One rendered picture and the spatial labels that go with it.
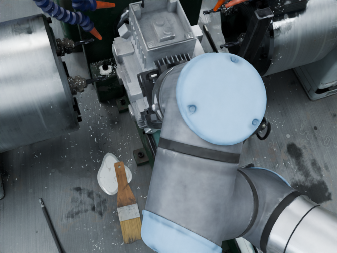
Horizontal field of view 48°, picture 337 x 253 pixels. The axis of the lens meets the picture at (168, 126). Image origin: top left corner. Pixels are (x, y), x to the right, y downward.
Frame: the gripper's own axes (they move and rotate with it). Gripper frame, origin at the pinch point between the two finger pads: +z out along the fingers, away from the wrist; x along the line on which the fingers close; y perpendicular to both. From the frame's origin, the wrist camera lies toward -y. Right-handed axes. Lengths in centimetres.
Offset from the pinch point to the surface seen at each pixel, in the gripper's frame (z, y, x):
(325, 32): 1.6, 5.6, -40.5
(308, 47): 3.3, 3.5, -36.8
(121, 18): 15.0, 20.8, -0.5
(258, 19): -12.4, 10.7, -18.0
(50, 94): 0.5, 8.0, 18.2
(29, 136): 5.7, 1.5, 24.6
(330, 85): 20, -8, -52
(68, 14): -3.7, 19.9, 11.1
